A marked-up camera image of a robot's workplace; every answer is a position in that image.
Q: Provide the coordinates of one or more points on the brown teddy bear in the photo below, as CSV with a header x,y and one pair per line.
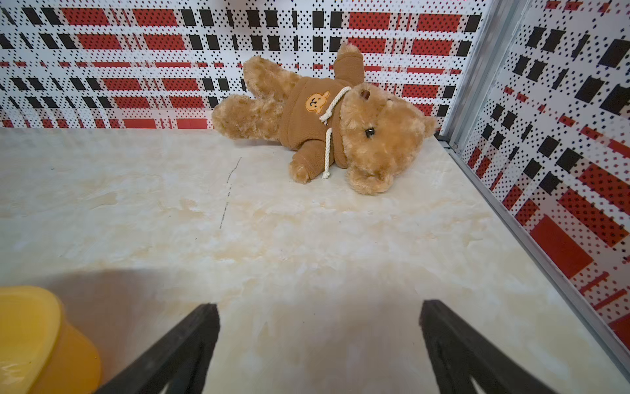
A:
x,y
344,121

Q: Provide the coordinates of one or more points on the yellow storage tray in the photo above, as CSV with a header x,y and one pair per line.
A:
x,y
41,352

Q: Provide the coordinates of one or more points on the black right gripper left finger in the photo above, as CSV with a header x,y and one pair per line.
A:
x,y
178,362

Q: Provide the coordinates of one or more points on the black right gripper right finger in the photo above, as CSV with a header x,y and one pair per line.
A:
x,y
463,360

